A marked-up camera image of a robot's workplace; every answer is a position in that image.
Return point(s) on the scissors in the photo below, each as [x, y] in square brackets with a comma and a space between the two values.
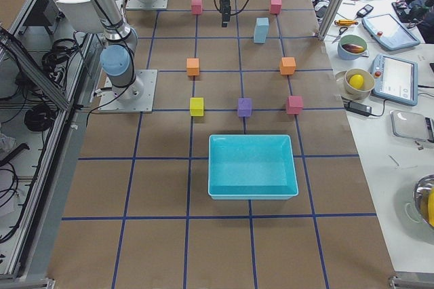
[341, 31]

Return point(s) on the purple foam block left side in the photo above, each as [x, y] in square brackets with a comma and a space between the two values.
[244, 107]

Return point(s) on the yellow lemon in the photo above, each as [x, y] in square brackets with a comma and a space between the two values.
[356, 81]

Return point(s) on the pink foam block near right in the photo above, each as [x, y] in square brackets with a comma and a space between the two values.
[275, 7]

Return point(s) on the orange foam block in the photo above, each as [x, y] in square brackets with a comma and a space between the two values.
[287, 66]
[192, 67]

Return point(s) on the blue teach pendant far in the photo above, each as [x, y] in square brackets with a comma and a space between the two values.
[389, 32]

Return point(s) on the black power adapter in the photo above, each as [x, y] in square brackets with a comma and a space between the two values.
[358, 108]

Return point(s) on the light blue block arm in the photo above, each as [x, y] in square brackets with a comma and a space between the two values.
[259, 37]
[261, 27]

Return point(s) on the white kitchen scale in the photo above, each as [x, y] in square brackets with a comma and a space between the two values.
[412, 125]

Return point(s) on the green bowl with dark fruit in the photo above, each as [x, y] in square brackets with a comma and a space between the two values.
[351, 47]

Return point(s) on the beige bowl with lemon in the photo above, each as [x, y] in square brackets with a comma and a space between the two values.
[368, 85]

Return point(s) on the pink foam block far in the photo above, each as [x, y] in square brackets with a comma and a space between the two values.
[196, 7]

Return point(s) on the orange foam block far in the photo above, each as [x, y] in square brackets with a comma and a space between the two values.
[192, 67]

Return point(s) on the cyan plastic bin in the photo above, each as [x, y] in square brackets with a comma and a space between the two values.
[258, 167]

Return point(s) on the pink foam block near left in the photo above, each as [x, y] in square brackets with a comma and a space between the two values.
[294, 105]

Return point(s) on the orange handled tool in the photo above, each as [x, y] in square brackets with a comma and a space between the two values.
[345, 22]

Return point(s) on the steel bowl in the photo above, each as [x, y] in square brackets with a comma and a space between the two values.
[423, 199]

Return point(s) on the blue teach pendant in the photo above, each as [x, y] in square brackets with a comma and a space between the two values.
[389, 32]
[396, 79]

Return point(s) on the yellow foam block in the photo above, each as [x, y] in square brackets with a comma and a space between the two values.
[196, 107]

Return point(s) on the pink foam block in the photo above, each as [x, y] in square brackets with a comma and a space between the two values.
[275, 7]
[196, 7]
[294, 105]

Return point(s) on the orange foam block near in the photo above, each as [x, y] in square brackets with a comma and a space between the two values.
[287, 66]

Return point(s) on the blue teach pendant near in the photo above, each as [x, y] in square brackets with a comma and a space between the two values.
[396, 79]

